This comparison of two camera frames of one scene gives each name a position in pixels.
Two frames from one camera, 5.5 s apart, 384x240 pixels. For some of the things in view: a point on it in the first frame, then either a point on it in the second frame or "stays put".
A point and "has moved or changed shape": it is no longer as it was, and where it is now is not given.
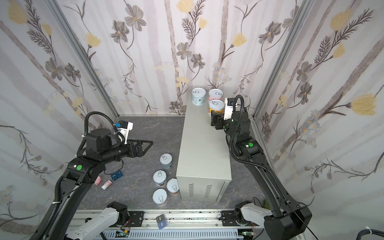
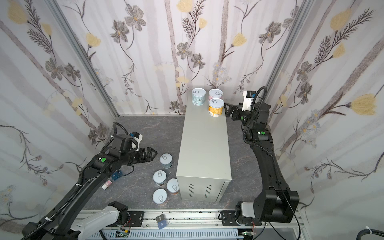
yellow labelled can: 217,106 has moved or changed shape
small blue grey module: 162,222 stays put
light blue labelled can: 198,96 stays put
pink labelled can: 215,94 stays put
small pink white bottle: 106,184 stays put
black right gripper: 218,120 -> 235,111
